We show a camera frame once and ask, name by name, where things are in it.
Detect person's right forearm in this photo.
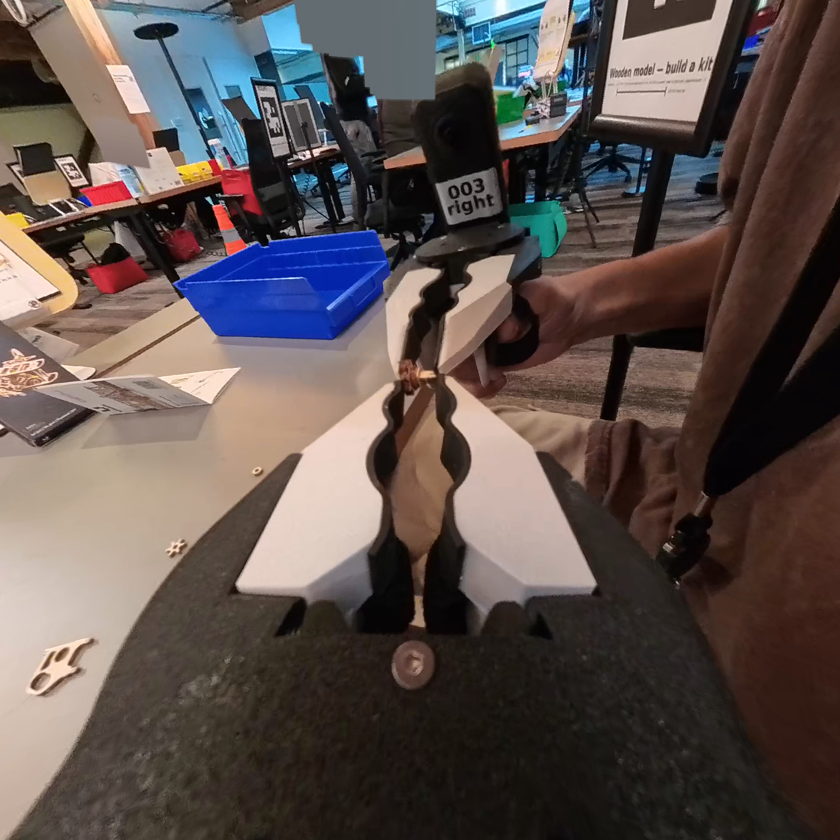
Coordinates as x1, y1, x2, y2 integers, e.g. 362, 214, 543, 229
571, 225, 731, 343

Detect black framed sign stand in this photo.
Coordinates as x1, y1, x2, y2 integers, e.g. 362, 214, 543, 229
589, 0, 757, 421

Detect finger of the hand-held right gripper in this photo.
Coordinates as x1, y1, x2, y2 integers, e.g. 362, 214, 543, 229
384, 262, 455, 378
432, 252, 517, 375

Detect wooden display board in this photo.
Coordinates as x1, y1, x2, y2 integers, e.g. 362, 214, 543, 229
0, 213, 80, 329

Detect blue plastic bin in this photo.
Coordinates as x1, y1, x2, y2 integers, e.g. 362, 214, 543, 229
174, 230, 391, 341

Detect black booklet with gold print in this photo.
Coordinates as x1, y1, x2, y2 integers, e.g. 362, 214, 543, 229
0, 322, 97, 448

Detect long wooden table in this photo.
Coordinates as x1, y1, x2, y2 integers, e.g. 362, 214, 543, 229
382, 104, 585, 212

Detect wooden cutout piece with holes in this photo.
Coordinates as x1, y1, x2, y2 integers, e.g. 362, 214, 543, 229
26, 638, 94, 697

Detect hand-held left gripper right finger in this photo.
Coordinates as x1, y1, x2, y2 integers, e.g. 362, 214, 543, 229
423, 379, 598, 636

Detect person's right hand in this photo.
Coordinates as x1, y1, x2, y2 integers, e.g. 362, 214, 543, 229
448, 272, 593, 399

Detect black office chair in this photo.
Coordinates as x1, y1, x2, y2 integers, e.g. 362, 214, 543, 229
239, 117, 304, 248

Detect grey desk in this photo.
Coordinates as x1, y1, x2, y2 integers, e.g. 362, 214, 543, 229
0, 259, 421, 837

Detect green fabric bin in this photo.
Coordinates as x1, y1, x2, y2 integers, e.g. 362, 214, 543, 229
508, 200, 569, 261

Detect black floor lamp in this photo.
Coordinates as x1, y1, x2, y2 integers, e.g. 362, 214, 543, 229
133, 21, 219, 160

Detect person's brown shirt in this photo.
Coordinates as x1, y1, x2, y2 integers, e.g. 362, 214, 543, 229
583, 0, 840, 840

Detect white paper notice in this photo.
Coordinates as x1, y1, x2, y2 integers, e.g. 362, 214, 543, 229
105, 64, 152, 114

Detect black white tag sign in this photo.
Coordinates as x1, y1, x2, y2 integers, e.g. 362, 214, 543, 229
251, 77, 294, 159

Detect folded paper leaflet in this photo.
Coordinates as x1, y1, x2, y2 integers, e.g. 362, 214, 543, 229
36, 367, 242, 416

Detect red bag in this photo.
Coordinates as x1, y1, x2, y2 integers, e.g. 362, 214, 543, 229
85, 257, 151, 295

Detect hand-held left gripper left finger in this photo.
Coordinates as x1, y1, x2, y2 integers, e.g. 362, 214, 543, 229
235, 381, 416, 635

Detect thin wooden strip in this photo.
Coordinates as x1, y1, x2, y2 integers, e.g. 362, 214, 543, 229
392, 386, 438, 462

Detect black lanyard strap with clip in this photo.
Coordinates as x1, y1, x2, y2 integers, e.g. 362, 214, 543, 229
656, 197, 840, 586

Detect person's khaki pants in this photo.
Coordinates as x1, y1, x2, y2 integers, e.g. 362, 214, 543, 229
392, 402, 597, 559

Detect orange traffic cone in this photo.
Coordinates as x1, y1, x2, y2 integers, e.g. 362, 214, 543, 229
211, 203, 249, 257

